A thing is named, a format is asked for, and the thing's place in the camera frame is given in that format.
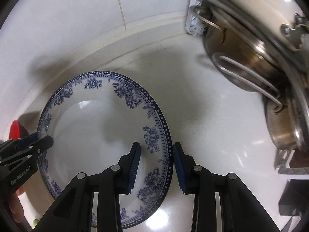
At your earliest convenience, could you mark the white pot rack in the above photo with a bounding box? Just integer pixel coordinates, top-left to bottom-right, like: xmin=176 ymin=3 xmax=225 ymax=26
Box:
xmin=185 ymin=0 xmax=211 ymax=36

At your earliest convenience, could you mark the white enamel pot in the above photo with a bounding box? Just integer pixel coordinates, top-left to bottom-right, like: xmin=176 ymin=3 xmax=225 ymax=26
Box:
xmin=231 ymin=0 xmax=308 ymax=51

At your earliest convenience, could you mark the steel pot upper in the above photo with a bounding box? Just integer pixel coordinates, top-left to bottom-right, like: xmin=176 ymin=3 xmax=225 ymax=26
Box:
xmin=189 ymin=0 xmax=288 ymax=113

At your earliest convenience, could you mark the steel pot lower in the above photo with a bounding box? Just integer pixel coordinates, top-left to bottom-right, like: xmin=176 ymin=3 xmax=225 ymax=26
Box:
xmin=265 ymin=88 xmax=308 ymax=152

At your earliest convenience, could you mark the green plate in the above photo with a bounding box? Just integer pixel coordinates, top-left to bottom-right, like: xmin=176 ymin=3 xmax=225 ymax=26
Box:
xmin=33 ymin=219 xmax=39 ymax=227

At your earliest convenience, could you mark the steel pot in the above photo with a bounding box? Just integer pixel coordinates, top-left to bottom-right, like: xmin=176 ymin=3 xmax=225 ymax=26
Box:
xmin=189 ymin=0 xmax=288 ymax=113
xmin=265 ymin=88 xmax=308 ymax=152

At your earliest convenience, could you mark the black knife block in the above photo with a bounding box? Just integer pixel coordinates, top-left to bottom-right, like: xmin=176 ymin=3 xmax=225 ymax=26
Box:
xmin=278 ymin=180 xmax=309 ymax=216

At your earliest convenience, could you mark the blue white plate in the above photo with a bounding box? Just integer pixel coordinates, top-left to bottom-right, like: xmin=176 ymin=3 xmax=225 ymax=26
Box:
xmin=37 ymin=71 xmax=173 ymax=229

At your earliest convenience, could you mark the person left hand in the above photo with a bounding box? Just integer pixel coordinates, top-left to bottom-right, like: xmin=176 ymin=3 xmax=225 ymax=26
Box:
xmin=8 ymin=193 xmax=24 ymax=223

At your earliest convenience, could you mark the red black bowl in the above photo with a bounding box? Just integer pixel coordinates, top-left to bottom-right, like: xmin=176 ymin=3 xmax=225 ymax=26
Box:
xmin=9 ymin=120 xmax=29 ymax=196

